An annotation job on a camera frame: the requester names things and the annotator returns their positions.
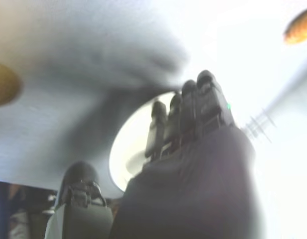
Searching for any silver wire plate rack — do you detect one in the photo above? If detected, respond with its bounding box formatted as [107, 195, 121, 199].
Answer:
[240, 49, 307, 145]

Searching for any small orange toy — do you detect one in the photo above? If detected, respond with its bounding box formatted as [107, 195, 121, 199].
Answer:
[283, 7, 307, 46]

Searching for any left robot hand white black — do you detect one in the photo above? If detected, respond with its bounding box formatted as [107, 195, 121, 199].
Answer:
[45, 69, 258, 239]

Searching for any brown round disc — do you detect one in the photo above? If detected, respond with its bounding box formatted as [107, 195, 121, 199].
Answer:
[0, 62, 22, 108]

